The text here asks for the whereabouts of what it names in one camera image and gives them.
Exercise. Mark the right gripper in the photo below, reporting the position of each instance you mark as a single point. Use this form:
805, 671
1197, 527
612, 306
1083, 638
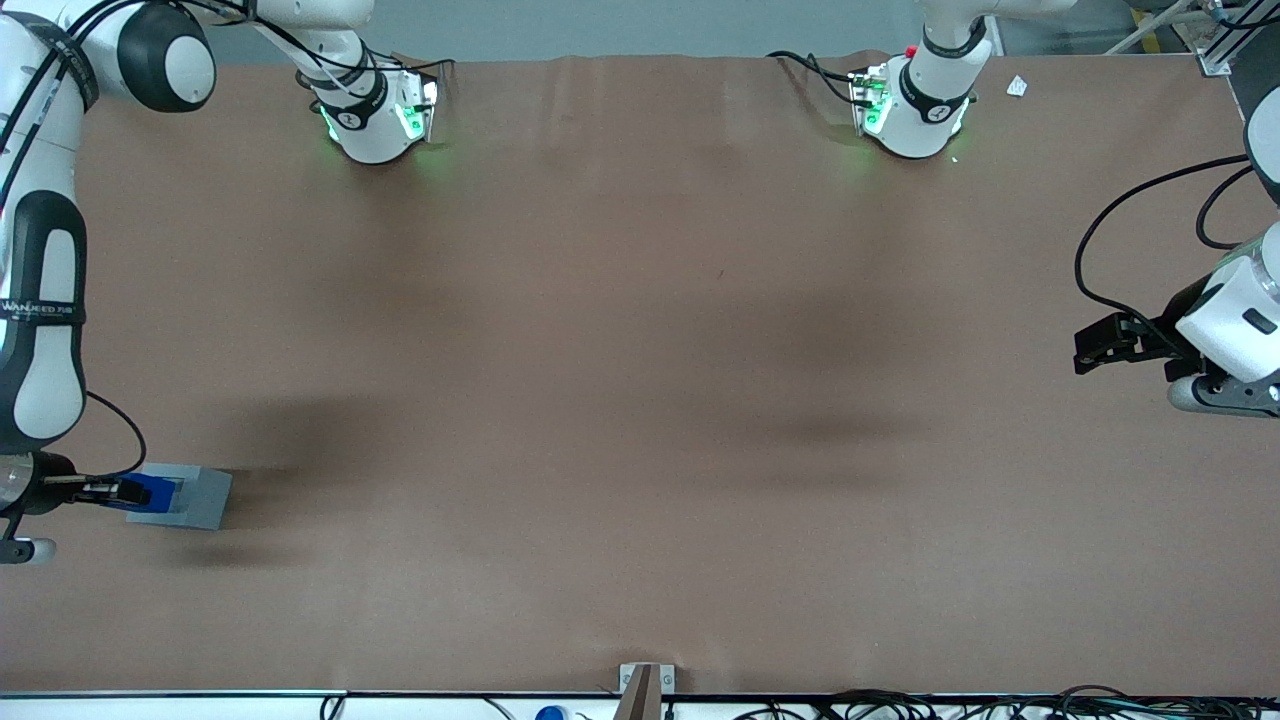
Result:
52, 490

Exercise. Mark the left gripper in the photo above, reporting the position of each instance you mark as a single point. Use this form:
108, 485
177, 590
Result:
1166, 327

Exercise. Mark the small blue plastic part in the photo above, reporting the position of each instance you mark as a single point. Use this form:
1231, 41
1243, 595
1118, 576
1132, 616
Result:
160, 490

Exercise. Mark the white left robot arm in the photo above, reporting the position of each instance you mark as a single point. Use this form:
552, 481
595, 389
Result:
920, 100

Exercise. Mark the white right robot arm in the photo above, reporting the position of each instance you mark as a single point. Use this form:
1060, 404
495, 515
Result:
45, 380

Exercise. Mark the gray square base block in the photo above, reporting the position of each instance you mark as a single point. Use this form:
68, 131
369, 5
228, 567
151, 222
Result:
205, 500

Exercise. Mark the small white paper scrap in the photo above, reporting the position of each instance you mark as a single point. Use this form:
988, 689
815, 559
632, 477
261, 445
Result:
1017, 86

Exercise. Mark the white tube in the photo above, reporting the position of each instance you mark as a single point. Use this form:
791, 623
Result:
1150, 25

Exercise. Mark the paper table cover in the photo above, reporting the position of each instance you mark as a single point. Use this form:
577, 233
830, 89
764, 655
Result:
640, 400

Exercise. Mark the small blue round object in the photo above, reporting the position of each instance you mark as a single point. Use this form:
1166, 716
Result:
550, 714

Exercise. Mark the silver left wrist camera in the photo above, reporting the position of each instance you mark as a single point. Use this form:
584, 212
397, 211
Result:
1200, 397

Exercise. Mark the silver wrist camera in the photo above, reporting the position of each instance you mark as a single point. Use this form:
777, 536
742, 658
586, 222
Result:
35, 551
1200, 397

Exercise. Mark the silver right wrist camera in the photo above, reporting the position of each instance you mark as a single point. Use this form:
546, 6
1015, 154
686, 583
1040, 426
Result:
35, 551

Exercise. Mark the aluminium frame profile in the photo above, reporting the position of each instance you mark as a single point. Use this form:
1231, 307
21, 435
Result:
1222, 45

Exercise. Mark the gray camera mount bracket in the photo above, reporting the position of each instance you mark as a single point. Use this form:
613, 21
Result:
645, 682

